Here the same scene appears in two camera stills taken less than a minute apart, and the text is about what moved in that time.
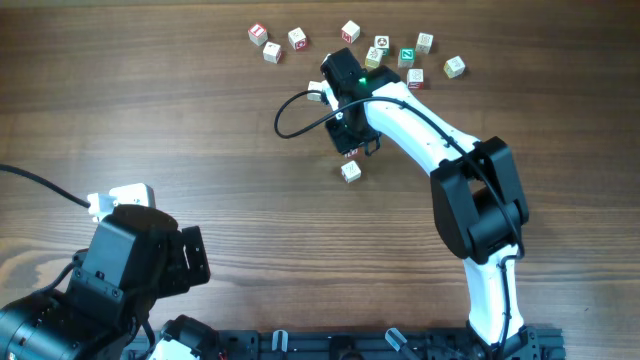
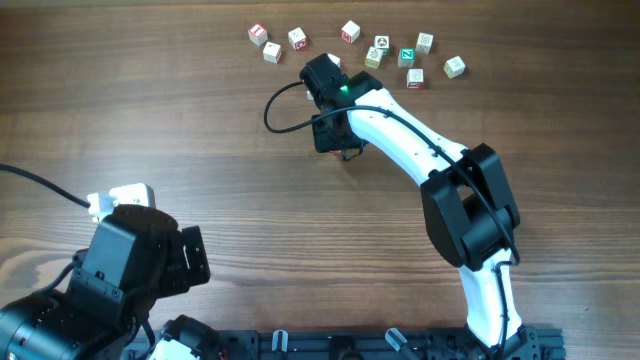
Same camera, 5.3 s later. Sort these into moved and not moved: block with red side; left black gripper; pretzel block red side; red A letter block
Moved: red A letter block
Not moved: left black gripper; pretzel block red side; block with red side
